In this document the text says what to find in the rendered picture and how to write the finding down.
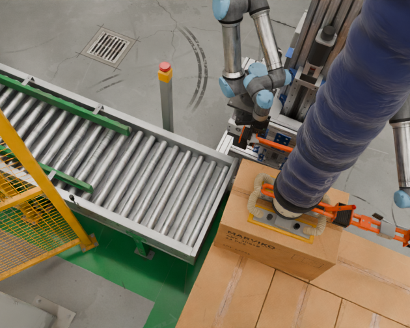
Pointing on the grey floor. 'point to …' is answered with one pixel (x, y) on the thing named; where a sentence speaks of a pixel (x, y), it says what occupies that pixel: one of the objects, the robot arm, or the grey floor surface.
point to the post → (165, 80)
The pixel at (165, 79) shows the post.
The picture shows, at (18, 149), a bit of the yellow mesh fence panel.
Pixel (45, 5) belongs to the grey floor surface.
